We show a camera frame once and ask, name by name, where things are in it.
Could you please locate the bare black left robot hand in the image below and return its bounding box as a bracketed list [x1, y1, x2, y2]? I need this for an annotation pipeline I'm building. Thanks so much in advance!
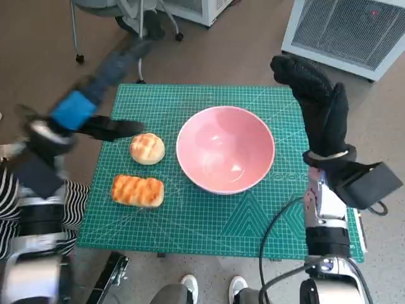
[47, 40, 153, 143]

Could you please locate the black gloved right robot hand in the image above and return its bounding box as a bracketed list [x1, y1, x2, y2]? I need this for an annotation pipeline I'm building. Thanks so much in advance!
[270, 54, 350, 158]

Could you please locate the round bread bun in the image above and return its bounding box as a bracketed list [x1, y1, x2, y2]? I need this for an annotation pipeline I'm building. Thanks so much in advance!
[130, 133, 166, 165]

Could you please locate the long striped bread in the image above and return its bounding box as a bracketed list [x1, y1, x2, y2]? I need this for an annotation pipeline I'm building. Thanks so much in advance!
[111, 174, 165, 208]

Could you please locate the pink bowl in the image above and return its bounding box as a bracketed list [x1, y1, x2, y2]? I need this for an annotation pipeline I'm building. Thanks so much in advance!
[175, 106, 275, 194]

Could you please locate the white cabinet with mesh grille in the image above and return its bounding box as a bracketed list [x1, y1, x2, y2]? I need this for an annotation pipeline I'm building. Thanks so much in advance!
[280, 0, 405, 82]

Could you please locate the person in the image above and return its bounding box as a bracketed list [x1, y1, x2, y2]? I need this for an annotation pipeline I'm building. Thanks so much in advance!
[0, 144, 91, 260]

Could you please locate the grey chair with casters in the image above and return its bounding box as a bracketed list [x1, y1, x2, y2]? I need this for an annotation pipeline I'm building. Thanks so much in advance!
[70, 0, 184, 85]

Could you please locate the black bag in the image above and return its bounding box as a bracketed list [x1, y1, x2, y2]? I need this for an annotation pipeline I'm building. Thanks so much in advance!
[114, 9, 167, 41]

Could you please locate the white appliance with glass door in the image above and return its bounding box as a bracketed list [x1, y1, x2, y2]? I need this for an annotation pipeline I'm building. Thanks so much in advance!
[158, 0, 237, 28]

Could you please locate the green cutting mat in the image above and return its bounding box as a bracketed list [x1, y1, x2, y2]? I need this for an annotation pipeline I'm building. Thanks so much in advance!
[77, 83, 366, 263]

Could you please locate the white shoe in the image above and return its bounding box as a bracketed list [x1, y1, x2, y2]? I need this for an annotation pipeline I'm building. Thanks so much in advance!
[228, 276, 249, 301]
[180, 274, 199, 304]

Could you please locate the person's leg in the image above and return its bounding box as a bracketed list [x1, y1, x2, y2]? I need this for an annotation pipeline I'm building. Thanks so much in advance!
[148, 283, 194, 304]
[235, 287, 270, 304]

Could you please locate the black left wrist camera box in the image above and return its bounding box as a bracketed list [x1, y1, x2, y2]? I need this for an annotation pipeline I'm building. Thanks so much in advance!
[12, 151, 66, 199]

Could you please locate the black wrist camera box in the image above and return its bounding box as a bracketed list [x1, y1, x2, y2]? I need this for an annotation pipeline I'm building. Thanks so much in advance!
[12, 151, 66, 199]
[333, 161, 404, 212]

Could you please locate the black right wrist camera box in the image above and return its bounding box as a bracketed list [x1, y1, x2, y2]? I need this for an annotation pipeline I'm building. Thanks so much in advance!
[333, 161, 404, 212]

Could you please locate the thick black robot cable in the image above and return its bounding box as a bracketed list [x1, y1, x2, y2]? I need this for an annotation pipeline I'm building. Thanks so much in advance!
[258, 196, 306, 304]

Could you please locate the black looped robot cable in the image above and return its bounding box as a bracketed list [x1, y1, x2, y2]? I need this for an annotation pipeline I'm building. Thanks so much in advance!
[259, 256, 374, 304]

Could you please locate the black metal folding bracket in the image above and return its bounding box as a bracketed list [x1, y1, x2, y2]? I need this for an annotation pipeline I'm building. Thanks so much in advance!
[85, 251, 130, 304]

